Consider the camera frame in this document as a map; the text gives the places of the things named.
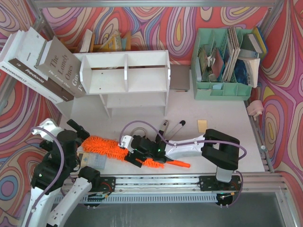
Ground orange microfiber duster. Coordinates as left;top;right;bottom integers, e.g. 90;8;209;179
81;136;191;168

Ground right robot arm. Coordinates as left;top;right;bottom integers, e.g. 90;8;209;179
120;129;240;183

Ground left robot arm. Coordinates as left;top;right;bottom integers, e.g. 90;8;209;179
22;118;101;227

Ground white wooden bookshelf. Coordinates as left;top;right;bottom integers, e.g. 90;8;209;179
75;50;171;117

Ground black white stapler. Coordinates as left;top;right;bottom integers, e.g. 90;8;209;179
155;120;169;143

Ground white marker black cap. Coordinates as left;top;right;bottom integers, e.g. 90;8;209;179
165;120;186;140

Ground yellow sticky note pad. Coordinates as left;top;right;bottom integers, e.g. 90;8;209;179
197;120;208;133

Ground brown book Fredonia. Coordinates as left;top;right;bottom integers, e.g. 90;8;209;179
9;58;74;102

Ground grey book The Lonely Ones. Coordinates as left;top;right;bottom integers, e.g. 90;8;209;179
36;37;86;98

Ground grey notebook with pencil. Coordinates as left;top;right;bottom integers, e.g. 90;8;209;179
170;65;190;91

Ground white book Mademoiselle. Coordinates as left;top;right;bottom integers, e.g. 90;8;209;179
0;27;63;104

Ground wooden rack with books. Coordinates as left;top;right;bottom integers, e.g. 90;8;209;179
75;29;131;53

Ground mint green desk organizer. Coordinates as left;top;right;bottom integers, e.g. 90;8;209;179
191;28;251;101

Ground pink piggy figurine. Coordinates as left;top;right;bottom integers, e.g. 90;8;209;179
246;100;264;121

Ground white paperback book stack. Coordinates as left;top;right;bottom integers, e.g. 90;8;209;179
234;57;260;88

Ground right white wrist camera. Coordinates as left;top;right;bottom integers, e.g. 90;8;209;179
119;135;134;151

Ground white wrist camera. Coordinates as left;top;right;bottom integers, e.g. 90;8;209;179
119;135;134;151
31;118;63;141

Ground clear tape ring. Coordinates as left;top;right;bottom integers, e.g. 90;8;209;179
131;127;148;138

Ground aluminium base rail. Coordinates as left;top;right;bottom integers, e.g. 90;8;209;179
28;174;288;206

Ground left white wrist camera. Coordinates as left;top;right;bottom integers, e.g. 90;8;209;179
31;118;63;141

